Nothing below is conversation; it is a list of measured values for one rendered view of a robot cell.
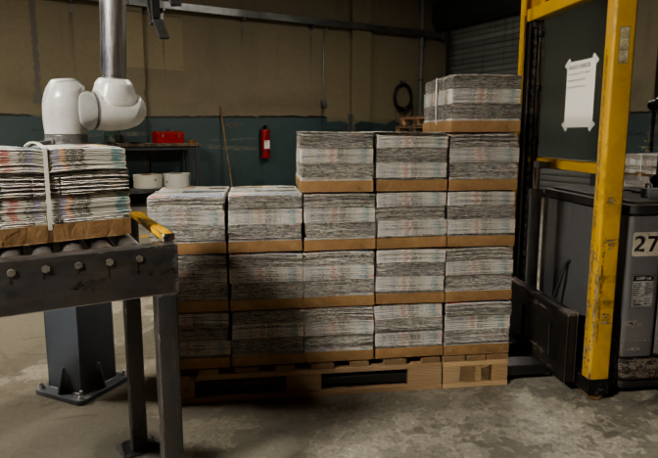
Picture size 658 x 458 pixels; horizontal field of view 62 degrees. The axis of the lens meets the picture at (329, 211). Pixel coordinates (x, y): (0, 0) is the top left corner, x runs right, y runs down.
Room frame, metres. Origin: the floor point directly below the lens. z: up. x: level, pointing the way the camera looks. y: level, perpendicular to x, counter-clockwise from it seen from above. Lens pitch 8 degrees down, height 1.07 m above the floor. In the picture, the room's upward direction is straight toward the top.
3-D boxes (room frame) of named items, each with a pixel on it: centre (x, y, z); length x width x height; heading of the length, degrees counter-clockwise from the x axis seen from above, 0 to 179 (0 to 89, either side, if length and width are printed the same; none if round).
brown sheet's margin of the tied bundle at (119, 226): (1.46, 0.66, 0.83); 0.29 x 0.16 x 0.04; 36
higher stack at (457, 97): (2.37, -0.59, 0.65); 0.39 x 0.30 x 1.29; 7
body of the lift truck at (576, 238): (2.47, -1.39, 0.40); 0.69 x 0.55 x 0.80; 7
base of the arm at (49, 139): (2.17, 1.05, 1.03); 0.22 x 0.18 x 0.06; 156
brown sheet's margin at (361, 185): (2.30, -0.01, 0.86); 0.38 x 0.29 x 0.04; 6
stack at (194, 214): (2.28, 0.13, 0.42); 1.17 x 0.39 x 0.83; 97
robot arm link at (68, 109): (2.20, 1.03, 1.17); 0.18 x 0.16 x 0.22; 134
